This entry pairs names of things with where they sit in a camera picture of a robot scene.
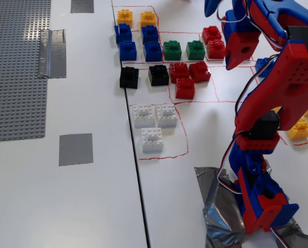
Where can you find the blue red gripper body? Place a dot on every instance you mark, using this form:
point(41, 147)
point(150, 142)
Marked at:
point(239, 47)

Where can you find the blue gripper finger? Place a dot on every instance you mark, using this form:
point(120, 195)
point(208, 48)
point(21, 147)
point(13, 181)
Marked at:
point(211, 7)

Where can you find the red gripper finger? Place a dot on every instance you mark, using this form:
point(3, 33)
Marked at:
point(238, 51)

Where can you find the white lego block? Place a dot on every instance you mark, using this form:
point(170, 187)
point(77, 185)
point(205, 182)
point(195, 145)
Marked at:
point(152, 139)
point(166, 115)
point(143, 115)

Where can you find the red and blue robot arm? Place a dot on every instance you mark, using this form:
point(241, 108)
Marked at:
point(296, 75)

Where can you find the red lego block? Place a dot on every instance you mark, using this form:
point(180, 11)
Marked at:
point(199, 71)
point(185, 89)
point(179, 72)
point(215, 49)
point(212, 34)

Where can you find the blue lego block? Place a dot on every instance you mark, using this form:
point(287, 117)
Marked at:
point(123, 33)
point(262, 64)
point(152, 51)
point(127, 50)
point(149, 34)

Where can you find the green lego block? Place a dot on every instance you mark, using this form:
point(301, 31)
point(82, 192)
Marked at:
point(195, 50)
point(172, 50)

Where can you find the black lego block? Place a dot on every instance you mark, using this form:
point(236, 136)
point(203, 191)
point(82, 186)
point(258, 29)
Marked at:
point(129, 77)
point(158, 75)

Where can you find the square grey tape marker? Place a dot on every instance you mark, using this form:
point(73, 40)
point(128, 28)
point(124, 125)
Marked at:
point(76, 149)

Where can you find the small grey tape patch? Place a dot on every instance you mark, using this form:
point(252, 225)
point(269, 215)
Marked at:
point(82, 6)

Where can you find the grey lego baseplate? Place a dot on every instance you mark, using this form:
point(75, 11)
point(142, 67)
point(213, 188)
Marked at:
point(14, 77)

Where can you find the crumpled silver duct tape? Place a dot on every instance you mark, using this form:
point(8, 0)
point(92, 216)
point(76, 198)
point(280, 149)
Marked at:
point(218, 214)

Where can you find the long grey duct tape strip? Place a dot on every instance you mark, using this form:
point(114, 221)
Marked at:
point(53, 53)

